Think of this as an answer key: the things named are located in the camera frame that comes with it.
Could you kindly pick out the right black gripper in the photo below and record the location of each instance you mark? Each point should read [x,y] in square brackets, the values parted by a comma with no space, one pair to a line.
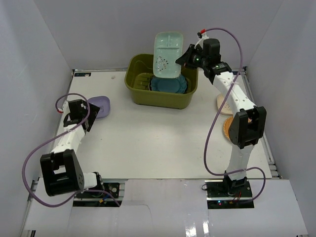
[185,59]

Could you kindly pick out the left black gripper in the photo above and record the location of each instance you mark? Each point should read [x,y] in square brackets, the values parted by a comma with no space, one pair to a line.
[92,114]

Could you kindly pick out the lavender square dish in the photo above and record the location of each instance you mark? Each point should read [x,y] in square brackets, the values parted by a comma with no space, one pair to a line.
[103,103]

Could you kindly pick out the mint green square plate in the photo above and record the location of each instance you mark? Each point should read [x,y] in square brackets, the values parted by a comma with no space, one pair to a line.
[168,48]

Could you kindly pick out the teal scalloped plate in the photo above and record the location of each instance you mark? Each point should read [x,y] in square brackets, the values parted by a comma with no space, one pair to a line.
[175,85]

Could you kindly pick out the black rimmed beige plate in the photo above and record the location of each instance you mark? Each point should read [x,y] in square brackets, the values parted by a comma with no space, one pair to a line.
[149,85]

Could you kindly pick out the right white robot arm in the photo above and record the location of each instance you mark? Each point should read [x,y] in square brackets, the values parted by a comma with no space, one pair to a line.
[249,120]

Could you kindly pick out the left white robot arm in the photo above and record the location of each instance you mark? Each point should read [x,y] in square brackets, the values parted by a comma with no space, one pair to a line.
[61,170]

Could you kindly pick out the olive green plastic bin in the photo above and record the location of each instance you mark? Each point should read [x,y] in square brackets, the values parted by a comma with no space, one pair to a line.
[139,71]

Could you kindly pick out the cream square dish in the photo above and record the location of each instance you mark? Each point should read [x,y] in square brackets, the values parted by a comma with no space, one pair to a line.
[226,110]

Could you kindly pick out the orange woven round plate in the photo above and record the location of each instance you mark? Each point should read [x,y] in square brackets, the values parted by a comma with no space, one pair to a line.
[226,127]

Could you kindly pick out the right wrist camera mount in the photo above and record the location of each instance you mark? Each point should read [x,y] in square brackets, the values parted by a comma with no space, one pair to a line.
[202,35]

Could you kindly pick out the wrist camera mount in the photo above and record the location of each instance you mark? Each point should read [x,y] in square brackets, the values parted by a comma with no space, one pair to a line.
[64,109]
[202,35]

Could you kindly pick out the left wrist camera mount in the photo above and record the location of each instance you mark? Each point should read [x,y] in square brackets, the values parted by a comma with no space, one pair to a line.
[64,109]

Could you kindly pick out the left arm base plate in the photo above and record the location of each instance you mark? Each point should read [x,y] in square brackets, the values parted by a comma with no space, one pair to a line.
[111,187]

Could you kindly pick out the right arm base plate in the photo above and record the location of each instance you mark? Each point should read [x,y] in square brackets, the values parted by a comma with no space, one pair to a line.
[218,192]

